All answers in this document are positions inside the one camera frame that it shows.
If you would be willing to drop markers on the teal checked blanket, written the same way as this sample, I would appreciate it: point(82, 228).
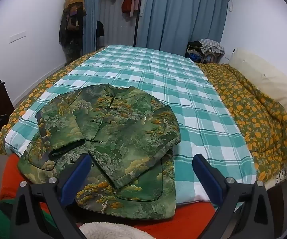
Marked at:
point(158, 79)

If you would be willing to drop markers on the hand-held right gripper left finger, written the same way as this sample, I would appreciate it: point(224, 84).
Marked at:
point(75, 180)

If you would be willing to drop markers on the black hanging garment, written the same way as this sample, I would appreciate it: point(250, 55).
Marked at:
point(100, 31)

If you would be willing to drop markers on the blue curtain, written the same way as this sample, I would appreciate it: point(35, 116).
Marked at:
point(90, 17)
point(183, 15)

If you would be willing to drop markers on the brown hooded coat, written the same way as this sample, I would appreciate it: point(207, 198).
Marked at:
point(75, 1)

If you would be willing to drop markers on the green landscape print jacket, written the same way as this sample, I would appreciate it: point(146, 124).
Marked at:
point(126, 129)

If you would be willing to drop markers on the pink hanging garment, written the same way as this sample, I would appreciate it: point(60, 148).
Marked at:
point(135, 3)

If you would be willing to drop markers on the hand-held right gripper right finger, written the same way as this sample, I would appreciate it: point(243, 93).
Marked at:
point(208, 181)

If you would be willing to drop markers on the dark hanging coat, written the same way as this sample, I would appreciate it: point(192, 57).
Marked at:
point(70, 42)

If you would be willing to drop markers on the orange floral bed sheet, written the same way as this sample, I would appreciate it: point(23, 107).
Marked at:
point(21, 109)

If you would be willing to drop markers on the black clothes pile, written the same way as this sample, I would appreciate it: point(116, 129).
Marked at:
point(194, 46)

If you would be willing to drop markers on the orange floral duvet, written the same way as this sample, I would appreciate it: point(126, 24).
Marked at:
point(258, 124)

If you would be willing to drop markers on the red hanging garment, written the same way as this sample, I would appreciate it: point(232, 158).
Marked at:
point(127, 5)

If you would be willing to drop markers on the grey striped cloth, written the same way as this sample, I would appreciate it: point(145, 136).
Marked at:
point(211, 46)

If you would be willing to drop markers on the orange blanket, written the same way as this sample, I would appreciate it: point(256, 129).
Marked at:
point(190, 220)

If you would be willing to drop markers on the white fleece cloth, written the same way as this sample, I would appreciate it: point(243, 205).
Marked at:
point(113, 231)

